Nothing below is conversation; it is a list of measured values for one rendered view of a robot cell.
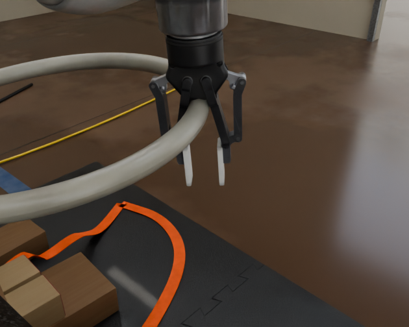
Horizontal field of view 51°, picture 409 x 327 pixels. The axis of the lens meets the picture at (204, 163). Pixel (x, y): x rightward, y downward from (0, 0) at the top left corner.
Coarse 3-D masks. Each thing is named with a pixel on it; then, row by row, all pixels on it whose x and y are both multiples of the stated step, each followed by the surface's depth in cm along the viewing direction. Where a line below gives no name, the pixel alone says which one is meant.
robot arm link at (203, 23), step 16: (160, 0) 51; (176, 0) 50; (192, 0) 50; (208, 0) 50; (224, 0) 52; (160, 16) 53; (176, 16) 51; (192, 16) 51; (208, 16) 51; (224, 16) 53; (176, 32) 52; (192, 32) 52; (208, 32) 52
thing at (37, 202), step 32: (32, 64) 81; (64, 64) 82; (96, 64) 82; (128, 64) 80; (160, 64) 75; (192, 128) 54; (128, 160) 48; (160, 160) 50; (32, 192) 44; (64, 192) 44; (96, 192) 45
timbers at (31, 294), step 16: (0, 272) 138; (16, 272) 138; (32, 272) 138; (16, 288) 134; (32, 288) 132; (48, 288) 132; (16, 304) 127; (32, 304) 127; (48, 304) 129; (32, 320) 127; (48, 320) 131
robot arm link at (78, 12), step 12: (36, 0) 35; (48, 0) 34; (60, 0) 33; (72, 0) 33; (84, 0) 34; (96, 0) 34; (108, 0) 35; (120, 0) 37; (132, 0) 39; (72, 12) 36; (84, 12) 36; (96, 12) 37
